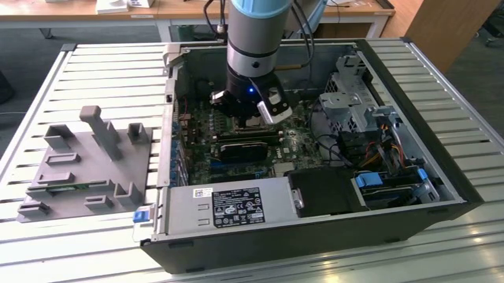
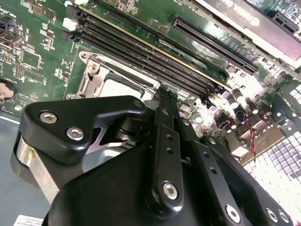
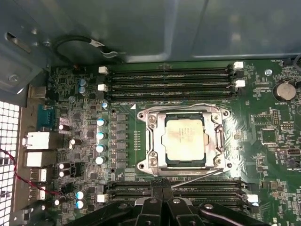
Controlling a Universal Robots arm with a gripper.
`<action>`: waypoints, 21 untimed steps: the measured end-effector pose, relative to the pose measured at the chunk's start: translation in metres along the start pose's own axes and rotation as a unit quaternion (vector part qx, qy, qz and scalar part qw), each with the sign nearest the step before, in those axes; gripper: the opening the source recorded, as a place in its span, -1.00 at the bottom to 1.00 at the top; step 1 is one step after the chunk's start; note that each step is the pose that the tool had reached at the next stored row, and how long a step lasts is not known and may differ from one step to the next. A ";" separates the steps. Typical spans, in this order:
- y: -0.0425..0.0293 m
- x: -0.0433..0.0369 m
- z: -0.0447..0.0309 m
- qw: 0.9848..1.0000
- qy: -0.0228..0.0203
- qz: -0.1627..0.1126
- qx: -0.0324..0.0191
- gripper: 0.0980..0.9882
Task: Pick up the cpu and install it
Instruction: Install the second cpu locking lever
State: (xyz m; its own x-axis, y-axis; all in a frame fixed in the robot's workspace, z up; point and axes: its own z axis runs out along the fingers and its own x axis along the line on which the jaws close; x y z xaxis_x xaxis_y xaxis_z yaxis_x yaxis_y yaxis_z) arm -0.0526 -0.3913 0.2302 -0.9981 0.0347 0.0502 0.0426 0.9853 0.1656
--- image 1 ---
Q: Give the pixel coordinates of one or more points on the silver CPU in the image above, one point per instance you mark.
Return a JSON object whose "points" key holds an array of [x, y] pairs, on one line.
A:
{"points": [[256, 125]]}

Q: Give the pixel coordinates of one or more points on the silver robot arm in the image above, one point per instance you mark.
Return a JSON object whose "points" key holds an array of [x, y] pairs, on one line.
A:
{"points": [[252, 32]]}

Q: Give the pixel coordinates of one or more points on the CPU socket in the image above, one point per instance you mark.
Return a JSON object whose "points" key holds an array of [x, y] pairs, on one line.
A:
{"points": [[241, 129]]}

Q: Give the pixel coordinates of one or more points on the black graphics card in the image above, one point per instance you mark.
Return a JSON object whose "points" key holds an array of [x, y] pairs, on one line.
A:
{"points": [[242, 153]]}

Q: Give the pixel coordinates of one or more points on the blue expansion card clip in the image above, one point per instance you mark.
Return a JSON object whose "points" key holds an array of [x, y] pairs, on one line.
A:
{"points": [[174, 146], [174, 161], [174, 127], [173, 174]]}

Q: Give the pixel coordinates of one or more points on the green motherboard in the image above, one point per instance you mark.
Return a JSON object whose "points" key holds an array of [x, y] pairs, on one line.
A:
{"points": [[303, 159]]}

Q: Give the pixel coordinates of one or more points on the metal disk bay cage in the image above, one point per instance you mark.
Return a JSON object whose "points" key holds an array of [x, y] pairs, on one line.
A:
{"points": [[343, 101]]}

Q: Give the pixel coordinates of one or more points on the silver chipset heatsink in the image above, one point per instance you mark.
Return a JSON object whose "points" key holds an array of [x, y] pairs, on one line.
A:
{"points": [[283, 170]]}

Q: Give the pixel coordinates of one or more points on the clear storage box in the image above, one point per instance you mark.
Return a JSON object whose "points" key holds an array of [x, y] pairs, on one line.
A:
{"points": [[189, 32]]}

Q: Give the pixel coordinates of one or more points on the black plastic shroud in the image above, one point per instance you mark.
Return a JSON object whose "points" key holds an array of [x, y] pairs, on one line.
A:
{"points": [[327, 191]]}

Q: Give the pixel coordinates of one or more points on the grey power supply unit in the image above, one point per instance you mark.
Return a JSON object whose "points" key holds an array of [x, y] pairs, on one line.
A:
{"points": [[189, 206]]}

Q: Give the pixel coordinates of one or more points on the white box blue label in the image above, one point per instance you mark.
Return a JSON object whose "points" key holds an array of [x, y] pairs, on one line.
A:
{"points": [[143, 3]]}

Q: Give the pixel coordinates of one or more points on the hard disk in blue carrier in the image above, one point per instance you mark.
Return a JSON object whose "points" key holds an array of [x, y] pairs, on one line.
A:
{"points": [[371, 179]]}

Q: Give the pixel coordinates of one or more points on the white cardboard box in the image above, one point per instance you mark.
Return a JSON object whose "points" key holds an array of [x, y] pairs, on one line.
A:
{"points": [[113, 7]]}

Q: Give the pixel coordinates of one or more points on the grey parts rack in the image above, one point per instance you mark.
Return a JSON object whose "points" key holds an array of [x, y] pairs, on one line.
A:
{"points": [[90, 177]]}

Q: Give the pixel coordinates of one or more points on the blue case release latch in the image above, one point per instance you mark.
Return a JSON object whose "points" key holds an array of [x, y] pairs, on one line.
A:
{"points": [[142, 216]]}

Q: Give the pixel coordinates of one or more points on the green RAM stick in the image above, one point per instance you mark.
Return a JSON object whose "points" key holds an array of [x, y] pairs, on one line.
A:
{"points": [[82, 186]]}

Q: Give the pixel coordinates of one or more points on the blue plastic latch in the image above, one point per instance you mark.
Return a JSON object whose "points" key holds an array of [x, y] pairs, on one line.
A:
{"points": [[422, 174]]}

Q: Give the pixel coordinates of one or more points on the black PC case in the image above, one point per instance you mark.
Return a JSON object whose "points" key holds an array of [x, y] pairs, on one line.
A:
{"points": [[276, 253]]}

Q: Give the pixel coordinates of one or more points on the wooden cabinet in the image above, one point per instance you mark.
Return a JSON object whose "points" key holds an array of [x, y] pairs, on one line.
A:
{"points": [[444, 23]]}

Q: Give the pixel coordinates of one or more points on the black bulky object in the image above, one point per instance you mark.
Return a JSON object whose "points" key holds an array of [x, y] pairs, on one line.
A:
{"points": [[4, 88]]}

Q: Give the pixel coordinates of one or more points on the black office chair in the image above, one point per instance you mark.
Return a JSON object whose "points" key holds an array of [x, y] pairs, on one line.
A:
{"points": [[496, 29]]}

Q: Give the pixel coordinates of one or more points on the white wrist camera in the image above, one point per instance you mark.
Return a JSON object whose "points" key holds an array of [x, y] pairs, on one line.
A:
{"points": [[276, 115]]}

